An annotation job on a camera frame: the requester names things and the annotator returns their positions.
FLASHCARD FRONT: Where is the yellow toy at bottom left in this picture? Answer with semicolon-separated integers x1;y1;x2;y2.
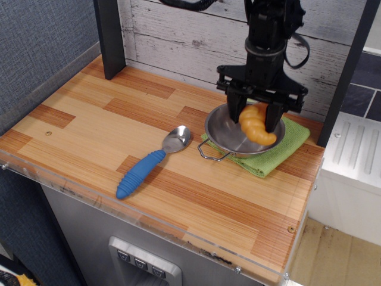
15;274;37;286

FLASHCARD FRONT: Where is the silver toy fridge cabinet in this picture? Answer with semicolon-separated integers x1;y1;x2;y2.
42;186;259;285

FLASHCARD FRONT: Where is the dark right vertical post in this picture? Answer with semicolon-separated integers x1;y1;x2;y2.
317;0;380;147

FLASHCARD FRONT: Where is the green folded cloth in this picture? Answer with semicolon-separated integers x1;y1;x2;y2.
201;117;310;178

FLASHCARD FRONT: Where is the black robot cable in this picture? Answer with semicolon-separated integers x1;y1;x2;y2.
159;0;311;70

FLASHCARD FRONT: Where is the orange plastic toy croissant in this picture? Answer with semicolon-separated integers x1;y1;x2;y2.
239;103;277;146

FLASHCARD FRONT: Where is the clear acrylic table edge guard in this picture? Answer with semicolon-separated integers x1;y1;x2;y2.
1;151;289;285

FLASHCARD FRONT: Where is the dark left vertical post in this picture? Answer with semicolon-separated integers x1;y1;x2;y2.
93;0;126;80

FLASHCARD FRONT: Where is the silver dispenser button panel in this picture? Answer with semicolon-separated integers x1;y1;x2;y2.
108;236;183;285

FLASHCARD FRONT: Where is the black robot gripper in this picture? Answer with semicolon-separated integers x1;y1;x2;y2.
217;47;308;133

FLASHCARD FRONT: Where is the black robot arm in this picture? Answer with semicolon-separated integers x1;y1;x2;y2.
217;1;309;133

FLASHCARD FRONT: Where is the small steel two-handled colander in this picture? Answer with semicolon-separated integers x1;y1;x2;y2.
198;104;286;161

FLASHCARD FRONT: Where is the spoon with blue ribbed handle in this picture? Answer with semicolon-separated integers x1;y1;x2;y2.
115;125;191;200

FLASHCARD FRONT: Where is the dark vertical post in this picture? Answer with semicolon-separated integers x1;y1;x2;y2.
93;0;126;80
317;0;380;147

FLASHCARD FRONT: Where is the white toy sink unit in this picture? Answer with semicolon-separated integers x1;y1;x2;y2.
307;113;380;244

